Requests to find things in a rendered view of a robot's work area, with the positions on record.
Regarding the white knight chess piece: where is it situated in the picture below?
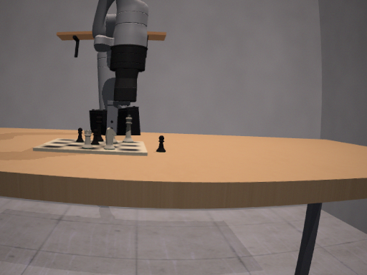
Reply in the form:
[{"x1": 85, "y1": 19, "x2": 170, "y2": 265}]
[{"x1": 104, "y1": 127, "x2": 116, "y2": 150}]

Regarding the black and cream chessboard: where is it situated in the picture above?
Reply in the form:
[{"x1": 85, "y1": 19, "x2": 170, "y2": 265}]
[{"x1": 33, "y1": 138, "x2": 148, "y2": 156}]

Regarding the white rook chess piece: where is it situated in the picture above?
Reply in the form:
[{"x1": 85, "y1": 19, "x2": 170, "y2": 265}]
[{"x1": 82, "y1": 130, "x2": 93, "y2": 149}]

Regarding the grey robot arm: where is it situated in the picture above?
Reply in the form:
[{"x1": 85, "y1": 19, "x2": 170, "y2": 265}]
[{"x1": 92, "y1": 0, "x2": 148, "y2": 110}]

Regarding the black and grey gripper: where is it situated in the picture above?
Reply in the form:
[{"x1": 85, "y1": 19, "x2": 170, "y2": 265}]
[{"x1": 94, "y1": 22, "x2": 148, "y2": 133}]

